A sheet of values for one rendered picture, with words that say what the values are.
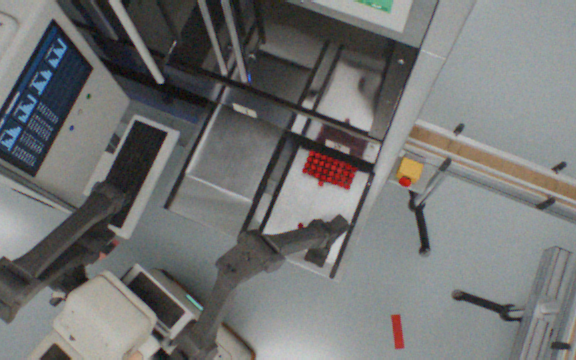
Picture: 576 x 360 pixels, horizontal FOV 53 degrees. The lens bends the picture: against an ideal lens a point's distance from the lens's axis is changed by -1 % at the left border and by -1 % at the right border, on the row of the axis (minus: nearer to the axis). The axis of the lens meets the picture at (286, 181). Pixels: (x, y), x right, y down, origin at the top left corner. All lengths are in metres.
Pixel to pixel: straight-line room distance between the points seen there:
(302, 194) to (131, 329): 0.80
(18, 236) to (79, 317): 1.70
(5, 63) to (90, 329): 0.71
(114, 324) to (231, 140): 0.85
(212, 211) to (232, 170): 0.16
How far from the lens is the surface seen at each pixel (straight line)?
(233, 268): 1.35
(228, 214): 2.04
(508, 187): 2.10
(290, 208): 2.03
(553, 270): 2.53
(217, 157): 2.10
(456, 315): 2.95
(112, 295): 1.61
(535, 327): 2.48
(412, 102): 1.44
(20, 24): 1.69
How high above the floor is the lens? 2.86
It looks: 75 degrees down
